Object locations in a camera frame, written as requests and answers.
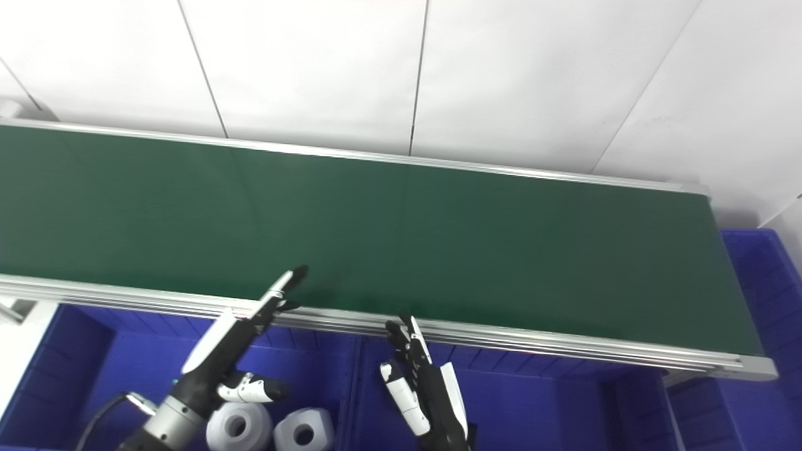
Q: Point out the blue plastic bin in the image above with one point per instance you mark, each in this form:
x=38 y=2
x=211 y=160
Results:
x=551 y=407
x=125 y=363
x=761 y=269
x=708 y=413

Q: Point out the thin aluminium conveyor side rail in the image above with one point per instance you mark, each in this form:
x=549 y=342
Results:
x=376 y=158

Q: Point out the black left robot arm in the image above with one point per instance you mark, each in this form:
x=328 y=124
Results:
x=172 y=423

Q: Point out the aluminium conveyor support bracket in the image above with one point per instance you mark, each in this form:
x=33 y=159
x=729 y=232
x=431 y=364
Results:
x=15 y=311

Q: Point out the white round plastic part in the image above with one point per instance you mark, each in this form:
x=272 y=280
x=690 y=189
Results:
x=241 y=427

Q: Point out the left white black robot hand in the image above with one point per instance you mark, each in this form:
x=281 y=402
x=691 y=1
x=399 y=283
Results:
x=210 y=360

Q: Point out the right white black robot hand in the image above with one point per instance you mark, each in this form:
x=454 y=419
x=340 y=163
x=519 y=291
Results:
x=432 y=401

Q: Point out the wide aluminium conveyor side rail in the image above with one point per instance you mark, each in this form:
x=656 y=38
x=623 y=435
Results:
x=564 y=344

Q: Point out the green conveyor belt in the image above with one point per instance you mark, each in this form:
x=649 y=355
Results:
x=401 y=250

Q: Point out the white hexagonal plastic part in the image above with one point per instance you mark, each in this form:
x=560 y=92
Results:
x=307 y=431

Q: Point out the grey conveyor motor housing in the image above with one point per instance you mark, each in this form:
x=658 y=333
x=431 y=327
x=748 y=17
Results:
x=7 y=108

